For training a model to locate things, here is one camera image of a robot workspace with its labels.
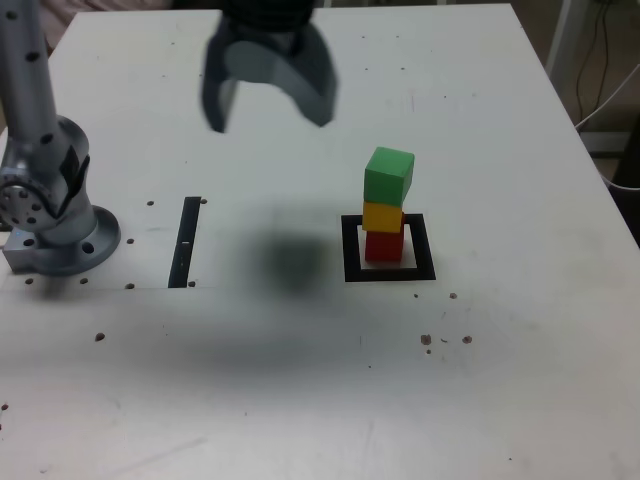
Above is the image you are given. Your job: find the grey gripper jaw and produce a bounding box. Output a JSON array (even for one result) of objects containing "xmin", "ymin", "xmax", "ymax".
[
  {"xmin": 200, "ymin": 19, "xmax": 241, "ymax": 134},
  {"xmin": 223, "ymin": 23, "xmax": 341, "ymax": 128}
]

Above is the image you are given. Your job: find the green cube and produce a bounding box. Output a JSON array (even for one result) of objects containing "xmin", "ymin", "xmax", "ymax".
[{"xmin": 363, "ymin": 146, "xmax": 416, "ymax": 207}]

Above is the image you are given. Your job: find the yellow cube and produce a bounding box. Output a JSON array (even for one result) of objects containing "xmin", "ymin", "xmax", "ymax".
[{"xmin": 361, "ymin": 199, "xmax": 405, "ymax": 235}]

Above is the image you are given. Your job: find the red cube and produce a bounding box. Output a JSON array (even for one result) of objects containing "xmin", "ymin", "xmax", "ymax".
[{"xmin": 364, "ymin": 229, "xmax": 404, "ymax": 264}]

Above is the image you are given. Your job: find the black tape square outline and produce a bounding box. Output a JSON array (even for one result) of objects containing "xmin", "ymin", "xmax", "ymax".
[{"xmin": 341, "ymin": 213, "xmax": 436, "ymax": 284}]

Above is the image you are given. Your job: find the black tape strip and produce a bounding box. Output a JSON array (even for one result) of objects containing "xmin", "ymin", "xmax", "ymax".
[{"xmin": 167, "ymin": 196, "xmax": 203, "ymax": 290}]

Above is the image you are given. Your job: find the white furniture post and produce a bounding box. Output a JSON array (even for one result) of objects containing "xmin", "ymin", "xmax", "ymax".
[{"xmin": 544, "ymin": 0, "xmax": 584, "ymax": 109}]

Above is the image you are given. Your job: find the black cable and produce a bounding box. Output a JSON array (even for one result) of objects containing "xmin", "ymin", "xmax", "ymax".
[{"xmin": 574, "ymin": 0, "xmax": 611, "ymax": 124}]

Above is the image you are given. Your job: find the white cable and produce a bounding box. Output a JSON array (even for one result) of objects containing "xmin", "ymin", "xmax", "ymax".
[
  {"xmin": 573, "ymin": 64, "xmax": 640, "ymax": 132},
  {"xmin": 599, "ymin": 169, "xmax": 640, "ymax": 192}
]

